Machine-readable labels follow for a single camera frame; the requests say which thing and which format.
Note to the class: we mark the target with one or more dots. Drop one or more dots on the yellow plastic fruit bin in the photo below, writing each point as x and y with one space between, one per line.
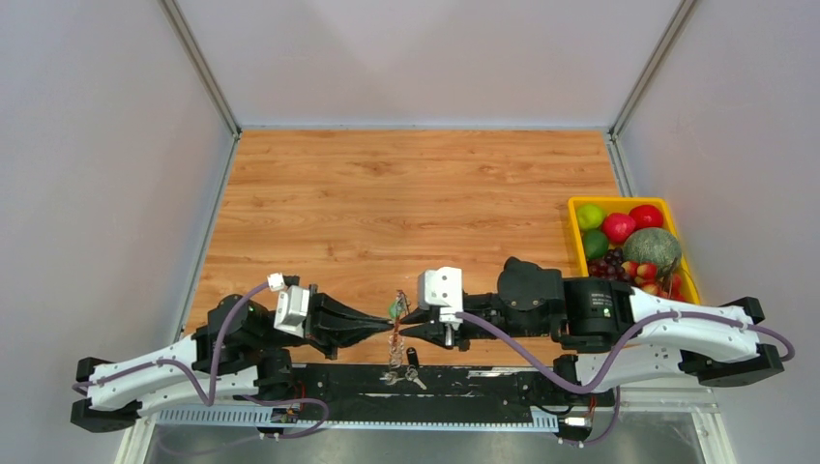
622 205

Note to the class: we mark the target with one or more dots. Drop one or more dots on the small red peaches cluster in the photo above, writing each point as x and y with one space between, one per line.
647 277

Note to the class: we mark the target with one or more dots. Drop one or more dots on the red apple right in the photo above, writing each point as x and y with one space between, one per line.
647 216

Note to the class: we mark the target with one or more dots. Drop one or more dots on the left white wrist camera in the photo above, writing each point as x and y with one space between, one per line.
292 303

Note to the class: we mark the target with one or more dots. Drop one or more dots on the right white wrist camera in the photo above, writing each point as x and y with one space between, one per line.
442 288

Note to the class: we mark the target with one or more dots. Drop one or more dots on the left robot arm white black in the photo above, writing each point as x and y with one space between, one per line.
242 352

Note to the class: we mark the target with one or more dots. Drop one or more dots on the red apple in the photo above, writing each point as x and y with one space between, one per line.
647 216
617 227

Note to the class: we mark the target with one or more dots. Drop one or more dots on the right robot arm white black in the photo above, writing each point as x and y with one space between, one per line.
589 334

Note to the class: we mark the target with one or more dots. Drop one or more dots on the key with black tag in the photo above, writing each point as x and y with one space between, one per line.
412 371

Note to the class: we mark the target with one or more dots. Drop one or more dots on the red apple left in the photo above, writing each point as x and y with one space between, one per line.
617 227

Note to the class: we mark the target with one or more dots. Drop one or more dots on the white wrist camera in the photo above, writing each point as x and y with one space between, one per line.
442 288
292 303

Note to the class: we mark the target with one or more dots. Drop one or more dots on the light green apple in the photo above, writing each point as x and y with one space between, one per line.
590 217

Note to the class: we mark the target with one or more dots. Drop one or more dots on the purple grape bunch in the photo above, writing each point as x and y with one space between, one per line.
613 266

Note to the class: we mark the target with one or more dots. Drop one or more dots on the green netted melon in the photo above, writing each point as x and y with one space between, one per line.
654 245

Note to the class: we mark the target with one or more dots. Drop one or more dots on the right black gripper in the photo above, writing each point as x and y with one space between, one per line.
434 332

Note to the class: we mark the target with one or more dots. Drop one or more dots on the red handled metal key organizer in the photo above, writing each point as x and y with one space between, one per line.
396 344

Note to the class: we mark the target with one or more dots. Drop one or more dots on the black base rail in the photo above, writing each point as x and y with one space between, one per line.
455 394

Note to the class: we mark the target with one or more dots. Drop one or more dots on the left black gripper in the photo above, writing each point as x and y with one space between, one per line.
333 323

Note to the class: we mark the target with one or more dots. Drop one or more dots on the dark green lime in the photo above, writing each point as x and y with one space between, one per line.
595 244

